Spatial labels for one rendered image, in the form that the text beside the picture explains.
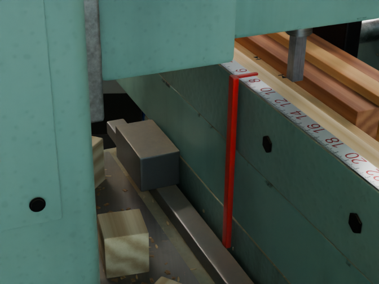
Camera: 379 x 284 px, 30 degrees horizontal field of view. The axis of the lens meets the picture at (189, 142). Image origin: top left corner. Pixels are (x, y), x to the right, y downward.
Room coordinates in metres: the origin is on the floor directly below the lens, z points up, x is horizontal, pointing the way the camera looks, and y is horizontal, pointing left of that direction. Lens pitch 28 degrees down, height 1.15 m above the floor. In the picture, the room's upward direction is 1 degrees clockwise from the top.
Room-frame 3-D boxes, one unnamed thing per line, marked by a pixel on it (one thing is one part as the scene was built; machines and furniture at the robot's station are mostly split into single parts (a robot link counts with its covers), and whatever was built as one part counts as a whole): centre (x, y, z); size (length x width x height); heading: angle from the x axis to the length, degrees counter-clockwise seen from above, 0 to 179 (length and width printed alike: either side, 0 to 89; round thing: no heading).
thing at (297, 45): (0.48, -0.08, 0.97); 0.01 x 0.01 x 0.05; 24
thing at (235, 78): (0.46, -0.04, 0.89); 0.02 x 0.01 x 0.14; 114
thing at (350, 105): (0.54, -0.07, 0.93); 0.25 x 0.02 x 0.05; 24
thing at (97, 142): (0.57, 0.10, 0.82); 0.04 x 0.03 x 0.05; 67
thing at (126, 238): (0.45, 0.05, 0.82); 0.04 x 0.03 x 0.04; 15
